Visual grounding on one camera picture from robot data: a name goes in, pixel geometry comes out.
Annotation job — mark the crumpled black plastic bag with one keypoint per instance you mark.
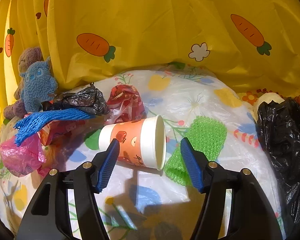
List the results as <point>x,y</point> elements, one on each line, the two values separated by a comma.
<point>90,100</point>

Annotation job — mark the orange white paper cup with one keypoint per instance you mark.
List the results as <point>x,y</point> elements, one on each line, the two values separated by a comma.
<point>142,143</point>

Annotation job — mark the red white plastic wrapper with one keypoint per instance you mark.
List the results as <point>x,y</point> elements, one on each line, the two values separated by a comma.
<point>125,104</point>

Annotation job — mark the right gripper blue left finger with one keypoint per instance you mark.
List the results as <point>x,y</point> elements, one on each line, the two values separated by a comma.
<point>48,216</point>

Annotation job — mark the black trash bag bin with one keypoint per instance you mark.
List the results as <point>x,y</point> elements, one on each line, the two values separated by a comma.
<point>278,130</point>

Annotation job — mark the floral white bed sheet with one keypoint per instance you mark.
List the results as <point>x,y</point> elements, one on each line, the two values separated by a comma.
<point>145,203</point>

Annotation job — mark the cream round object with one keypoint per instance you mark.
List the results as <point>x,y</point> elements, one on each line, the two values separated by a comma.
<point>267,97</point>

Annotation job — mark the blue plush monster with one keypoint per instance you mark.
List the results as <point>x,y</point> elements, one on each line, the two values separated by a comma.
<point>39,85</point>

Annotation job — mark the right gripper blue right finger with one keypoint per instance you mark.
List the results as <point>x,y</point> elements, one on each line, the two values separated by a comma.
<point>251,214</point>

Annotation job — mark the pink plastic bag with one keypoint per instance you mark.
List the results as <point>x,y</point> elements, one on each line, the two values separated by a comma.
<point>24,159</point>

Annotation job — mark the green foam net sleeve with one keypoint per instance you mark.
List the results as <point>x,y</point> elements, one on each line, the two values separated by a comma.
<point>206,135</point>

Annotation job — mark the yellow carrot print curtain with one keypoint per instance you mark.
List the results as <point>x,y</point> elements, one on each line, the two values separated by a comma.
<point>251,45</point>

